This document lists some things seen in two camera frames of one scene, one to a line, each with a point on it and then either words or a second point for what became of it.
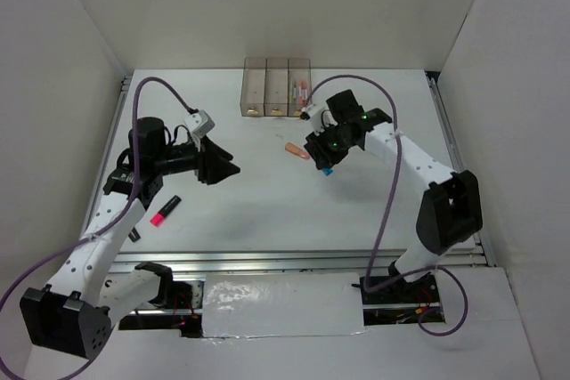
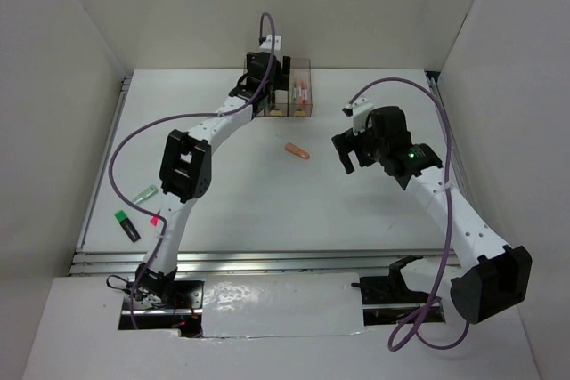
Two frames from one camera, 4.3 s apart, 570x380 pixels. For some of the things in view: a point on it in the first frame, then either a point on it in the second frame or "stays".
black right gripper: x=324 y=157 -> x=346 y=142
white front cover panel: x=281 y=304 stays
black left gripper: x=214 y=173 -> x=280 y=80
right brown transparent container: x=298 y=84 stays
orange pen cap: x=292 y=148 stays
